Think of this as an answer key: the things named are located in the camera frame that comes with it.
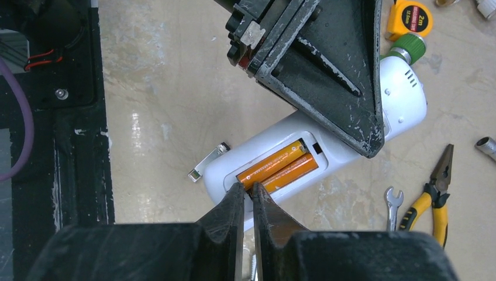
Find small silver wrench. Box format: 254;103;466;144
384;186;404;232

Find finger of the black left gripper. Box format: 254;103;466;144
253;1;385;158

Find chrome metal faucet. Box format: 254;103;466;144
474;136;496;161

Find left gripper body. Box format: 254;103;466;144
226;1;314;76

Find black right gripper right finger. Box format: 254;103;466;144
253;183;459;280

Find green plastic faucet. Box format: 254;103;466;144
380;32;426;66

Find yellow tape measure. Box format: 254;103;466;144
385;0;433;42

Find yellow long nose pliers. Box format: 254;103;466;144
398;144;454;248

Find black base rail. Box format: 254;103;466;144
1;1;115;280

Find silver sfp module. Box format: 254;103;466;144
188;142;231;183

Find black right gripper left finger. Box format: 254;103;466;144
27;183;244;280

